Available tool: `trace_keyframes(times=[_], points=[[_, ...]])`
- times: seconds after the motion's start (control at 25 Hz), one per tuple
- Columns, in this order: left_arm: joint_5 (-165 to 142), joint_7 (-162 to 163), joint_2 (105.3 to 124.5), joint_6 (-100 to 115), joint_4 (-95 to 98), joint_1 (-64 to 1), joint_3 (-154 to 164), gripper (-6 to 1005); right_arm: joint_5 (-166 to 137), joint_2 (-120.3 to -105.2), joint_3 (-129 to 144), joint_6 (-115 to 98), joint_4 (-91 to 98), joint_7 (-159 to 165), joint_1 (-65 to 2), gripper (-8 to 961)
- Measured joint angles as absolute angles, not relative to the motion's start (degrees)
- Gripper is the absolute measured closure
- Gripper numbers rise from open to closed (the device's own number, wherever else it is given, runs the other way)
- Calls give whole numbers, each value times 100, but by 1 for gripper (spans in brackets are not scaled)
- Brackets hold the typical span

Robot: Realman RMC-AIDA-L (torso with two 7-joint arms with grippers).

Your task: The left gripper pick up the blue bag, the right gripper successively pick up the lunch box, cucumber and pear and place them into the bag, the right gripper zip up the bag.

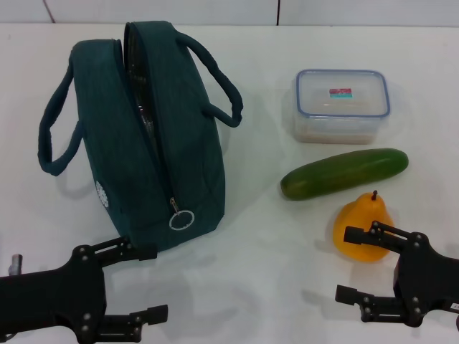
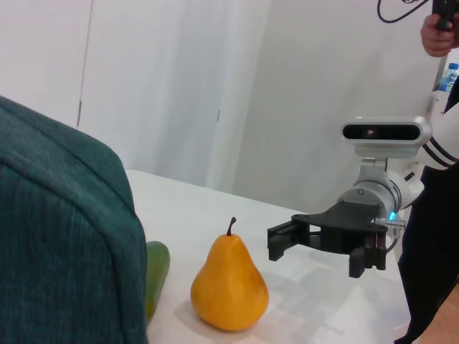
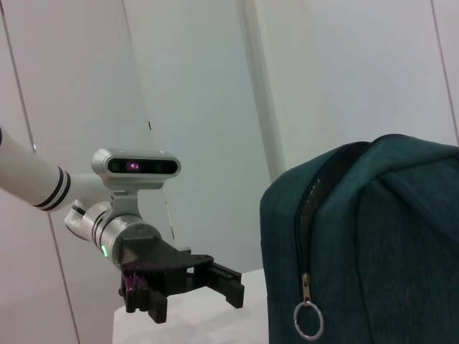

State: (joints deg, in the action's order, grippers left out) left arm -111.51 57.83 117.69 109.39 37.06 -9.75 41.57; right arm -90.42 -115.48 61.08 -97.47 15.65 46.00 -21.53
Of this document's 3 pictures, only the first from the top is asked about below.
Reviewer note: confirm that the green cucumber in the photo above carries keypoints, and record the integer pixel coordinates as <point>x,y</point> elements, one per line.
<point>344,173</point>

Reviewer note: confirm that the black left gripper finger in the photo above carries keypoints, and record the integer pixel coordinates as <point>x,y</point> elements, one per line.
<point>125,322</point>
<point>145,251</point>

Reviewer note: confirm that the yellow pear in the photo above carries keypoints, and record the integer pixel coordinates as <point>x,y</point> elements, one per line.
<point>358,215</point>

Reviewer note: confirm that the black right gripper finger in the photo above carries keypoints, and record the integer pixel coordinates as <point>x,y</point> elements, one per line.
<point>358,235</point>
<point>380,308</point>

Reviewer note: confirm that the dark teal insulated lunch bag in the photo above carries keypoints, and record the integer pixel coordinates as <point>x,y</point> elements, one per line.
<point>143,186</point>

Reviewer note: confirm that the clear plastic food container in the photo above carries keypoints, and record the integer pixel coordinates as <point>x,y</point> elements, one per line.
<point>340,96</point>

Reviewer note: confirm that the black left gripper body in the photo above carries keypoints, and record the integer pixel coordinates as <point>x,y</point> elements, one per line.
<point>54,297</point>

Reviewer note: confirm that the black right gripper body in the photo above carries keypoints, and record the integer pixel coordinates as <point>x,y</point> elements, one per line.
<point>430,283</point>

